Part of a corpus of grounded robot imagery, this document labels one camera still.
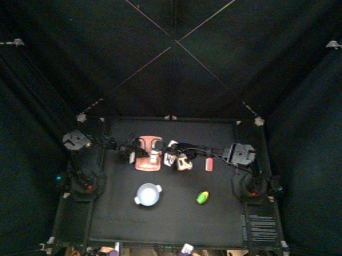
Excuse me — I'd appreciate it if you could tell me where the pink tray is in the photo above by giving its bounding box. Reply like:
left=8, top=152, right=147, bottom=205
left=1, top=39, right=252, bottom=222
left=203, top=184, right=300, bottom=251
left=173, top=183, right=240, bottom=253
left=133, top=135, right=163, bottom=173

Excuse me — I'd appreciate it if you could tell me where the green yellow toy food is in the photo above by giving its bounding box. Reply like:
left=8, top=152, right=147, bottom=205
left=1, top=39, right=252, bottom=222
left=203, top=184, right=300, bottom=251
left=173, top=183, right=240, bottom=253
left=195, top=190, right=211, bottom=205

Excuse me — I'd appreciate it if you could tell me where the blue white toy pot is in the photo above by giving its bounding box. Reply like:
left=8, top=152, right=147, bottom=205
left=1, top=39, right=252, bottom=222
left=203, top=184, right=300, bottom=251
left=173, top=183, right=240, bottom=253
left=133, top=182, right=164, bottom=207

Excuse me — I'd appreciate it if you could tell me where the white text label sticker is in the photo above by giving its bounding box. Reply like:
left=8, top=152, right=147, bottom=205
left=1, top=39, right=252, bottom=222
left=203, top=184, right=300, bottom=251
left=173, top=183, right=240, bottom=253
left=247, top=213, right=279, bottom=244

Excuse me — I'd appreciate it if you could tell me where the thin diagonal cord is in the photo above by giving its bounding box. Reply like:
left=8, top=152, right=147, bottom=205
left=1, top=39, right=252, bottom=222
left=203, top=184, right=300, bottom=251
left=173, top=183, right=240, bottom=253
left=81, top=0, right=236, bottom=114
left=124, top=0, right=259, bottom=118

